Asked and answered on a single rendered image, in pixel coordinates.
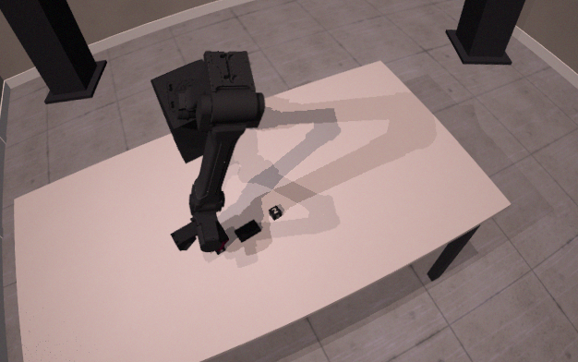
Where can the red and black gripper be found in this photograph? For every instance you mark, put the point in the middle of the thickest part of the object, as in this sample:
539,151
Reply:
224,237

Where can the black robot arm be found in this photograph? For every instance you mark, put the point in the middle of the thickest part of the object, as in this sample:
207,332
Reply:
231,96

